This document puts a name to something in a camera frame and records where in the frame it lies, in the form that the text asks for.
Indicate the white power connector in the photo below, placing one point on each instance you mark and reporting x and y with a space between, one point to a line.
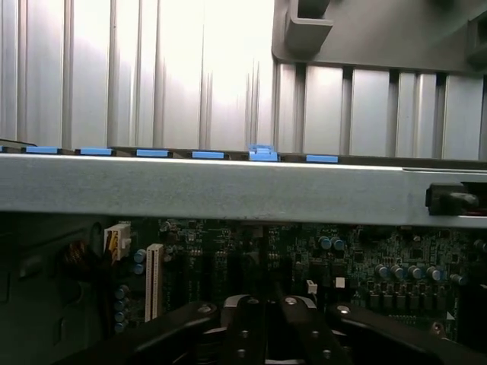
119 239

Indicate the grey parts rack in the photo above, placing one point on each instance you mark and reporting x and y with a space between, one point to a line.
380 38

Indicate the white expansion slot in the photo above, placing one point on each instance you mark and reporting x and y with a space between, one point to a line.
154 281

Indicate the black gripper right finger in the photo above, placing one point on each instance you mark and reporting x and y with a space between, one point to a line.
380 334

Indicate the green motherboard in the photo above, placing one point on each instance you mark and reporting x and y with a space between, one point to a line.
380 247

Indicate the open PC case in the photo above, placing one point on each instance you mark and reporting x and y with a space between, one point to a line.
228 190

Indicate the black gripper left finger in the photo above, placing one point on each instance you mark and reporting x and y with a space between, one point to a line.
152 334

